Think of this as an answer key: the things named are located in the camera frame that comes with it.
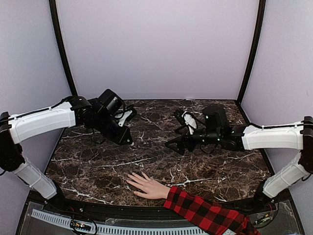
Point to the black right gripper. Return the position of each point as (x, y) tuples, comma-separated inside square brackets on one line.
[(179, 141)]

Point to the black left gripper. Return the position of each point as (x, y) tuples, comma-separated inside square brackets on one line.
[(120, 139)]

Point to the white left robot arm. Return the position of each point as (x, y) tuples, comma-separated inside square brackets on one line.
[(26, 137)]

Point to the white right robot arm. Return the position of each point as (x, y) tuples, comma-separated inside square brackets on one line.
[(298, 135)]

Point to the red plaid sleeve forearm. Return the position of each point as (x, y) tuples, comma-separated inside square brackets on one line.
[(210, 217)]

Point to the mannequin hand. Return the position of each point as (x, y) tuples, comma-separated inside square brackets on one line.
[(148, 188)]

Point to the small green circuit board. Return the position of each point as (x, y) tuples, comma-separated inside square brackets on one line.
[(77, 225)]

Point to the right wiring board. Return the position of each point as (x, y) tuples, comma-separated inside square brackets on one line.
[(265, 220)]

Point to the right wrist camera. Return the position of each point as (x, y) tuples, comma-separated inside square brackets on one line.
[(186, 120)]

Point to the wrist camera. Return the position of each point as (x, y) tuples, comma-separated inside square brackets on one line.
[(128, 114), (186, 120)]

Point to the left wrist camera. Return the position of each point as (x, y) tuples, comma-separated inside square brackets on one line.
[(128, 114)]

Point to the black front table rail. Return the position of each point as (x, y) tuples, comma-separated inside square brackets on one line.
[(116, 211)]

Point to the grey slotted cable duct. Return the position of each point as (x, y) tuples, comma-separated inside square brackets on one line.
[(102, 229)]

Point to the black left frame post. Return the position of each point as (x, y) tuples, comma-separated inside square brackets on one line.
[(61, 46)]

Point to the black frame post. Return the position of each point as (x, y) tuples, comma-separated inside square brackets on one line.
[(61, 46), (253, 50)]

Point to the black right frame post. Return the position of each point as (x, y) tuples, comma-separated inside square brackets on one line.
[(253, 50)]

